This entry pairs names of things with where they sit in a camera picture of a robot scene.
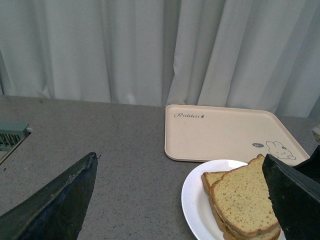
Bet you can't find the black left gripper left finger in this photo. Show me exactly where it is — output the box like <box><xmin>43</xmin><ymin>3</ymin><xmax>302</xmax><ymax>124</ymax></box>
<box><xmin>0</xmin><ymin>152</ymin><xmax>98</xmax><ymax>240</ymax></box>

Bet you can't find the green vent fixture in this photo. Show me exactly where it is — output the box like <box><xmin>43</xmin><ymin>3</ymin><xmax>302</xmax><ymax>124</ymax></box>
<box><xmin>0</xmin><ymin>120</ymin><xmax>33</xmax><ymax>152</ymax></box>

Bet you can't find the white round plate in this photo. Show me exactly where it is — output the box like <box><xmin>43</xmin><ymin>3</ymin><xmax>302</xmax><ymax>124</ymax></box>
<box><xmin>181</xmin><ymin>159</ymin><xmax>287</xmax><ymax>240</ymax></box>

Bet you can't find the grey curtain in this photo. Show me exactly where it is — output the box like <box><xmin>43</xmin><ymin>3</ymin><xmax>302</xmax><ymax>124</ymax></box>
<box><xmin>0</xmin><ymin>0</ymin><xmax>320</xmax><ymax>119</ymax></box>

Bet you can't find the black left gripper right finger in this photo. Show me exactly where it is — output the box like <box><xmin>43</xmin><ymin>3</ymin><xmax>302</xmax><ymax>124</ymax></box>
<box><xmin>262</xmin><ymin>154</ymin><xmax>320</xmax><ymax>240</ymax></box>

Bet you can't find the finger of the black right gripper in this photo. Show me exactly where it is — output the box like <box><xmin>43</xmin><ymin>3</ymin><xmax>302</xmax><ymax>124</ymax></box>
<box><xmin>293</xmin><ymin>147</ymin><xmax>320</xmax><ymax>177</ymax></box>

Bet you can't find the bottom bread slice with filling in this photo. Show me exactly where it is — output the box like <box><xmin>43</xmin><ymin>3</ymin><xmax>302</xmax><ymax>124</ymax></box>
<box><xmin>201</xmin><ymin>171</ymin><xmax>281</xmax><ymax>240</ymax></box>

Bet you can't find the pink rabbit tray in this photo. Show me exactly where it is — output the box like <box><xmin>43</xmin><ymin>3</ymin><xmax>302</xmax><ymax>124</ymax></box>
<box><xmin>164</xmin><ymin>104</ymin><xmax>310</xmax><ymax>166</ymax></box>

